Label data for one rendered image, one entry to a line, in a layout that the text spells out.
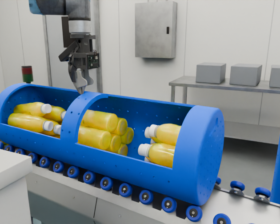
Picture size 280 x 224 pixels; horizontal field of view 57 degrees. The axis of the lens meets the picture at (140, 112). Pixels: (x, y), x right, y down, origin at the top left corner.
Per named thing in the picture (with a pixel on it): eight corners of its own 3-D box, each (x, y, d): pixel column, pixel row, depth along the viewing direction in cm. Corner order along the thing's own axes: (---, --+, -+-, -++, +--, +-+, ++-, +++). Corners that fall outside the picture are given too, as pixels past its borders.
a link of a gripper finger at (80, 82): (85, 97, 91) (83, 70, 89) (73, 95, 94) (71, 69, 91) (91, 95, 94) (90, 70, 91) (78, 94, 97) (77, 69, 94)
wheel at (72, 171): (78, 166, 91) (82, 168, 93) (69, 163, 94) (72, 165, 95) (73, 179, 90) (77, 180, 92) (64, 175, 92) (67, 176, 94)
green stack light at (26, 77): (27, 82, 162) (26, 74, 161) (20, 81, 165) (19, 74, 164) (35, 81, 168) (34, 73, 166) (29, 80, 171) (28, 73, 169)
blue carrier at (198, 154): (196, 228, 70) (196, 137, 58) (2, 157, 113) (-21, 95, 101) (222, 169, 92) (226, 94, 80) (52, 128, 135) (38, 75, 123)
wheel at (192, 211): (203, 207, 69) (205, 207, 71) (187, 201, 72) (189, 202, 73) (199, 224, 68) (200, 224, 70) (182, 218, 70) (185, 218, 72)
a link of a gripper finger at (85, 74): (91, 95, 94) (90, 70, 91) (78, 94, 97) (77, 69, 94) (96, 94, 96) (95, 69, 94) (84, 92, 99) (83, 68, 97)
